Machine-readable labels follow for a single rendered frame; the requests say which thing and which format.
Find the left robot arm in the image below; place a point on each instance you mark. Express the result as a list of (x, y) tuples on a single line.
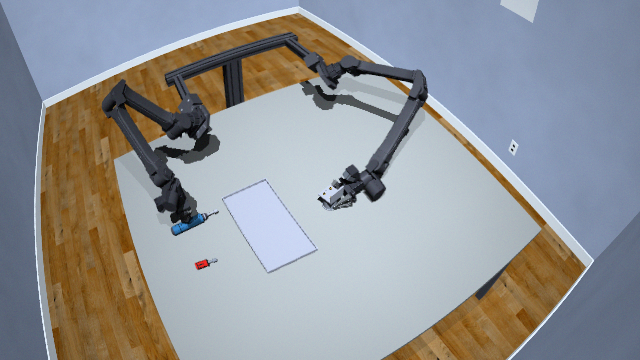
[(356, 67)]

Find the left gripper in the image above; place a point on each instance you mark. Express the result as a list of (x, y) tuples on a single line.
[(347, 190)]

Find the red-handled nut driver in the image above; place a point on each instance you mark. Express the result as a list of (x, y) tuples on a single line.
[(204, 263)]

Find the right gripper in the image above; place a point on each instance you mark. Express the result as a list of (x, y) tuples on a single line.
[(184, 208)]

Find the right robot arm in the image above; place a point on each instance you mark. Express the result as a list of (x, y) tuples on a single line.
[(169, 198)]

